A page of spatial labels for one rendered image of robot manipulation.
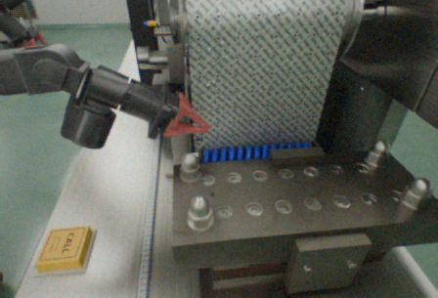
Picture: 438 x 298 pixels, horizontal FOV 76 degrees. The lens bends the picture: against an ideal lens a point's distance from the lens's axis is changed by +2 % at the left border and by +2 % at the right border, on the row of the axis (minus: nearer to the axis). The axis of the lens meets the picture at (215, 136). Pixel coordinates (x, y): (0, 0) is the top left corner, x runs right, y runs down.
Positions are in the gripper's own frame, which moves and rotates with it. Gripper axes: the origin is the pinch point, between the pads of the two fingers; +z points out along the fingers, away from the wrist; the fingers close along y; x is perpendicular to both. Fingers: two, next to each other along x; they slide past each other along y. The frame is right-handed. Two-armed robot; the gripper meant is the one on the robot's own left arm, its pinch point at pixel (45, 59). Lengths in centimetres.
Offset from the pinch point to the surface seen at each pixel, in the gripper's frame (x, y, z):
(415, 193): -57, -78, 31
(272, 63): -50, -59, 12
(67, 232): -5, -61, 17
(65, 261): -5, -67, 17
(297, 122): -50, -60, 25
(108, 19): 66, 514, 67
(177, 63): -37, -49, 7
